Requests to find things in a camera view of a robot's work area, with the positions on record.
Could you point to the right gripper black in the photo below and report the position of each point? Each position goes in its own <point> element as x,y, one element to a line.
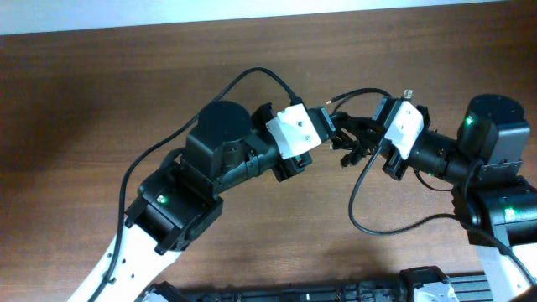
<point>383,112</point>

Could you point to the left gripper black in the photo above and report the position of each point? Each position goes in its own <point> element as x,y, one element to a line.
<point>291,168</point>

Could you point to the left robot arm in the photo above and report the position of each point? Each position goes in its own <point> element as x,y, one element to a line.
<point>180,199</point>

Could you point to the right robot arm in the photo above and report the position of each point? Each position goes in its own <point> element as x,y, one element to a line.
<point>493,203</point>

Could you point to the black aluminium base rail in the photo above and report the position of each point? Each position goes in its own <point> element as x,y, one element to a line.
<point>412,284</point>

